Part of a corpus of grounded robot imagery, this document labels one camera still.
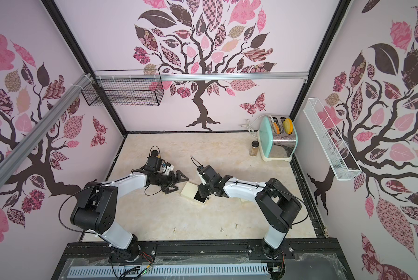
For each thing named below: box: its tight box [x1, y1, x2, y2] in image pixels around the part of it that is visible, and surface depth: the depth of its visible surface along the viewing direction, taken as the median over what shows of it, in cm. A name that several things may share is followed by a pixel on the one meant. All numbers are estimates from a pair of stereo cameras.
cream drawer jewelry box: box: [180, 182, 208, 204], surface depth 91 cm
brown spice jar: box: [249, 140, 260, 157], surface depth 105 cm
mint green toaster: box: [257, 114, 299, 163], surface depth 100 cm
